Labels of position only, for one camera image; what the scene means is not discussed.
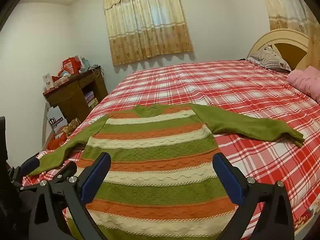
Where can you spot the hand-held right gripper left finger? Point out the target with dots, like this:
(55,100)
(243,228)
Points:
(96,177)

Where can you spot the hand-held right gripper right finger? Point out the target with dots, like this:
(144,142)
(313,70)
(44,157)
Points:
(228,180)

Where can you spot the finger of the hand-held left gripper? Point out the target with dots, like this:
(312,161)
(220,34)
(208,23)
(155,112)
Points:
(31,165)

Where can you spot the green orange striped knit sweater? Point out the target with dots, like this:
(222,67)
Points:
(155,152)

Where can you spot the red plastic bag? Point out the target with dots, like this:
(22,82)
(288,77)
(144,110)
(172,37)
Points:
(56,142)

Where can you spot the grey leaning board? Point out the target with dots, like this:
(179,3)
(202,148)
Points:
(45,125)

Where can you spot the white bag with black print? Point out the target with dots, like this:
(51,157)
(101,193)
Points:
(56,120)

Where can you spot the brown floral bag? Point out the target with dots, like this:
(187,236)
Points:
(72,126)

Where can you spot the brown wooden desk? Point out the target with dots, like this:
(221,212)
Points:
(67,97)

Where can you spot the purple box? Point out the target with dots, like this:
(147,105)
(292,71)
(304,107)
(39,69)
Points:
(89,98)

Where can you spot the small white box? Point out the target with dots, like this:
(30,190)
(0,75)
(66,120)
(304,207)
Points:
(48,82)

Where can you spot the red and white box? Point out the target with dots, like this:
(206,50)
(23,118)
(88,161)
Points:
(60,80)

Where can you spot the red plaid bed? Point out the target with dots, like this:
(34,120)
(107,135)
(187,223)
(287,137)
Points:
(225,85)

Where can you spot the red gift box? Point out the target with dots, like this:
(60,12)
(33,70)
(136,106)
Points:
(71,66)

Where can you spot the pink quilt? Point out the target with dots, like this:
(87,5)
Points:
(305,81)

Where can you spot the floral patterned pillow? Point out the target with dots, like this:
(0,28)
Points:
(271,57)

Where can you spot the cream wooden headboard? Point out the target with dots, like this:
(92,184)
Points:
(285,36)

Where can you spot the beige floral window curtain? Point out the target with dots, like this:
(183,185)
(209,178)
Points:
(287,5)
(147,22)

